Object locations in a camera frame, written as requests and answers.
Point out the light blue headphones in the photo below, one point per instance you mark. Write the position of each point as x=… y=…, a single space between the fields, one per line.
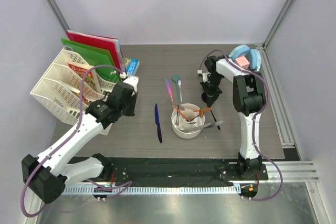
x=252 y=55

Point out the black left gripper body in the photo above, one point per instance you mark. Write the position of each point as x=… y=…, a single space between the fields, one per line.
x=127 y=109

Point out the red folder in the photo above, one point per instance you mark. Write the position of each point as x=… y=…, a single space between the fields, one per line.
x=107 y=43

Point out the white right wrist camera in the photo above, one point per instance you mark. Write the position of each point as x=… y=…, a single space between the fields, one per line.
x=204 y=75

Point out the pink cube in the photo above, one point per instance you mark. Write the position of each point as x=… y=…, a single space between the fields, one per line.
x=242 y=62

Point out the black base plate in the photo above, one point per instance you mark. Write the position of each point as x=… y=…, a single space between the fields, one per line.
x=177 y=172

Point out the blue metallic knife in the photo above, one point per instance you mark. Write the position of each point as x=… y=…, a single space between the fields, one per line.
x=157 y=122

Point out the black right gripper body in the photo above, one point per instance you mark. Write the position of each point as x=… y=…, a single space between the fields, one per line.
x=211 y=87

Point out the green folder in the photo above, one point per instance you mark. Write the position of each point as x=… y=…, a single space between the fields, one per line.
x=95 y=56

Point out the white round divided container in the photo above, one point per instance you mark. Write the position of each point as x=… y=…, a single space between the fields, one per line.
x=183 y=124

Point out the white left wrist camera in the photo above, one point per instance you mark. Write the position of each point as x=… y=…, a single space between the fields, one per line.
x=131 y=80

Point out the purple metallic spoon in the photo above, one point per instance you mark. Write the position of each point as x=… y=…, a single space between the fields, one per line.
x=215 y=119

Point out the teal spoon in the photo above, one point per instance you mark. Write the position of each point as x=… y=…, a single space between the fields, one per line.
x=175 y=78

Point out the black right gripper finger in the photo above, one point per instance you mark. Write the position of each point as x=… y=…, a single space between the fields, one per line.
x=212 y=100
x=207 y=100

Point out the white slotted cable duct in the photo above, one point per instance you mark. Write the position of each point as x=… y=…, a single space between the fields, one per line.
x=89 y=189

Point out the gold spoon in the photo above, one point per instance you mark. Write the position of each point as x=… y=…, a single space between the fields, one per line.
x=201 y=112

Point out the blue card box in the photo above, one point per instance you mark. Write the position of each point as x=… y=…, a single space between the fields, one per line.
x=131 y=65

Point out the orange chopstick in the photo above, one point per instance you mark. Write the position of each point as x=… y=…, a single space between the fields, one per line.
x=180 y=113

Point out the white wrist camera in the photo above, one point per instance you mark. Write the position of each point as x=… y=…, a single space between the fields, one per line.
x=131 y=80
x=204 y=75

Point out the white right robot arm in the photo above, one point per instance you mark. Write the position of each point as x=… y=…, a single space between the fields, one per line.
x=249 y=99

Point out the white plastic file organizer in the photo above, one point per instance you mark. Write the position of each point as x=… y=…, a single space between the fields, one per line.
x=53 y=90

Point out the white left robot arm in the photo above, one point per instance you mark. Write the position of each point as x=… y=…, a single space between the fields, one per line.
x=50 y=173

